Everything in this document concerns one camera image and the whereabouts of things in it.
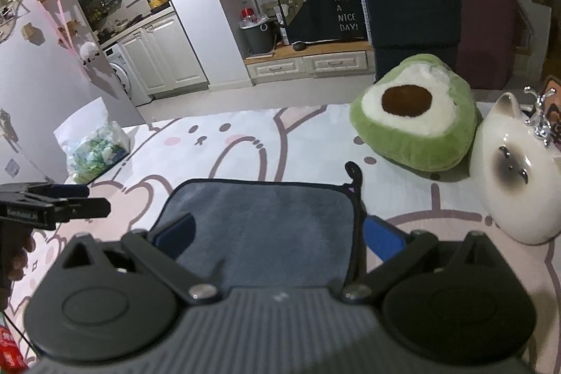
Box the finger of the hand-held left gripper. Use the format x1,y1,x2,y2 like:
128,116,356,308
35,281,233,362
26,182,90,199
53,198,111,223

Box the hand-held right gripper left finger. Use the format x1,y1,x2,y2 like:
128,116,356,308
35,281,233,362
62,213,218,305

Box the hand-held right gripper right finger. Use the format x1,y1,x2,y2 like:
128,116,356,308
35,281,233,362
342,215,500,305

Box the grey towel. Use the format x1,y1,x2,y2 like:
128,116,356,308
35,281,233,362
147,161,366,291

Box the person's left hand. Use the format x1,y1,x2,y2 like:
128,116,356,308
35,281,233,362
8,236,36,283

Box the clear bag of green packets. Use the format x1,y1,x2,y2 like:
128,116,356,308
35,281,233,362
66,122,131,184

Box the white bag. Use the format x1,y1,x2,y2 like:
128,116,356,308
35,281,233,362
53,96,117,147

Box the avocado plush pillow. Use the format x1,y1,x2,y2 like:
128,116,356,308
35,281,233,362
349,53,478,172

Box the white cat plush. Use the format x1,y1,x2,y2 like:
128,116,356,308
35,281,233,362
469,91,561,245

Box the white washing machine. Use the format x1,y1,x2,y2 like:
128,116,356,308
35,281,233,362
105,43,155,107

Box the red packet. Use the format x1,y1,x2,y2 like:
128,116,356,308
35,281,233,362
0,325,29,374

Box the printed blanket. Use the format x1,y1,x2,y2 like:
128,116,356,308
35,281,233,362
4,100,561,374

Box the white plush toy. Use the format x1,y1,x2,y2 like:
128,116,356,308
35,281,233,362
79,41,102,66

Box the white kitchen cabinet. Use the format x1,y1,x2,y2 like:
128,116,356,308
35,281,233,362
116,12,210,96

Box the white drawer unit wooden top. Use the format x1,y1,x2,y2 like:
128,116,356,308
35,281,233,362
244,41,376,86

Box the grey trash bin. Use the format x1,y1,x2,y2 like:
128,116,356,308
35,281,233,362
240,22,275,55

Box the dark blue ottoman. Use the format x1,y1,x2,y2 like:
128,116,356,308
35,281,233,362
365,0,464,84

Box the orange box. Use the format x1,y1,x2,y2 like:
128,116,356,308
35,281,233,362
541,75,561,129

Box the purple box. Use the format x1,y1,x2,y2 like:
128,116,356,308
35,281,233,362
456,0,519,91

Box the black printed curtain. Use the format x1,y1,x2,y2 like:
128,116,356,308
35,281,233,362
275,0,367,45

